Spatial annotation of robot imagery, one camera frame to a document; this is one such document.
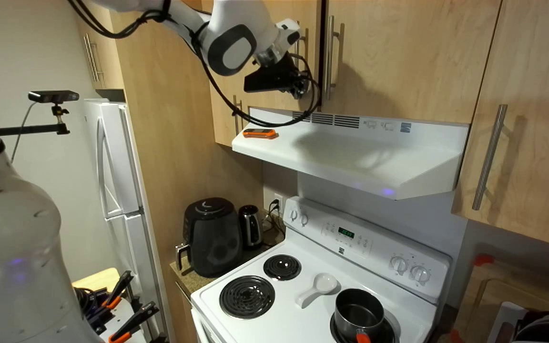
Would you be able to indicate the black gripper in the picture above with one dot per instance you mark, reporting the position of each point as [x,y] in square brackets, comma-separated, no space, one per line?
[280,77]

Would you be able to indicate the grey pot orange handle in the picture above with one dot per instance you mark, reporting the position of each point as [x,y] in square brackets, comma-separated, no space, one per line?
[358,315]

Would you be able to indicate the black air fryer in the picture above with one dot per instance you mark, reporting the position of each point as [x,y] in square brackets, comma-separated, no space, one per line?
[211,239]

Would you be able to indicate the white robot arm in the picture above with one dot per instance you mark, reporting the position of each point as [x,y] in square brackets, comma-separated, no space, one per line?
[36,296]

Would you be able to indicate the far right wooden cabinet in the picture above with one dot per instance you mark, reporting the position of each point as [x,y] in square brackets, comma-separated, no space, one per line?
[505,168]

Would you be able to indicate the white range hood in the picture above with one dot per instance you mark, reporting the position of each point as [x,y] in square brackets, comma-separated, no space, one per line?
[385,157]

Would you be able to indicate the black camera on stand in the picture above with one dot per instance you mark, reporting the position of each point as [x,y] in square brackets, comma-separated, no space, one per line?
[45,96]

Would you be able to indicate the wooden cabinet door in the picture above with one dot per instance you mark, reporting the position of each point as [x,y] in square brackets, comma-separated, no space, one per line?
[417,60]
[303,54]

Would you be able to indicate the white refrigerator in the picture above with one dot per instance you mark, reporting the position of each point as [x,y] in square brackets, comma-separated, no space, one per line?
[120,193]

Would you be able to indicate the orange black timer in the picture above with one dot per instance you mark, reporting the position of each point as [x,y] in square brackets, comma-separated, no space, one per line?
[259,134]

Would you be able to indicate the white electric stove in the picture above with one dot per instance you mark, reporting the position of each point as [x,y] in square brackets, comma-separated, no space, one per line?
[287,292]

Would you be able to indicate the wooden cutting board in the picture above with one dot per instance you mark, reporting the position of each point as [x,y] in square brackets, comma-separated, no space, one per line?
[497,296]

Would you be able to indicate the white spoon rest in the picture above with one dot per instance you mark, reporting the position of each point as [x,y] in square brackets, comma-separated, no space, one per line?
[322,285]

